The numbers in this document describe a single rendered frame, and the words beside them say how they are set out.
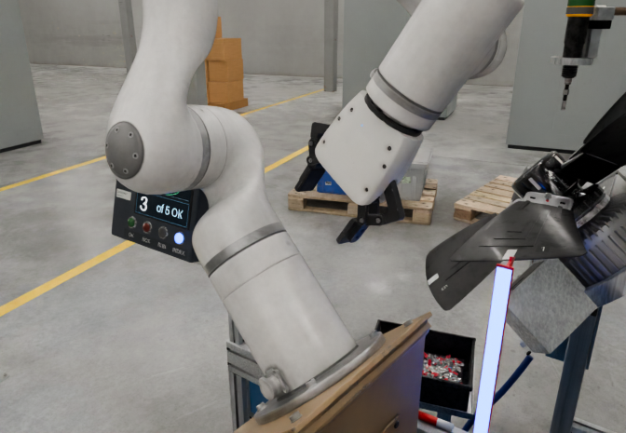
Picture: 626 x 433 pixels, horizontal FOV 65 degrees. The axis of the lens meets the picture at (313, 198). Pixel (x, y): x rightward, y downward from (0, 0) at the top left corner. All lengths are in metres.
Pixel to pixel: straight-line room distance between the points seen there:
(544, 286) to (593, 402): 1.51
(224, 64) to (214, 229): 8.46
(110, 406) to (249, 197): 1.86
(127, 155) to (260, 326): 0.26
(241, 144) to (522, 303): 0.65
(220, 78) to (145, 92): 8.49
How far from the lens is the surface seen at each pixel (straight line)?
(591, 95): 6.66
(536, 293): 1.10
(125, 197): 1.17
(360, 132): 0.56
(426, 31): 0.51
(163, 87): 0.65
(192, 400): 2.35
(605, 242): 1.12
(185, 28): 0.68
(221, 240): 0.62
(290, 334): 0.60
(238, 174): 0.70
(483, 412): 0.93
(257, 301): 0.61
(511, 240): 0.94
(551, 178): 1.14
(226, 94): 9.06
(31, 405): 2.56
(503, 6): 0.51
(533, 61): 6.61
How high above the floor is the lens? 1.53
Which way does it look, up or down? 20 degrees down
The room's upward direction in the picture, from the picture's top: straight up
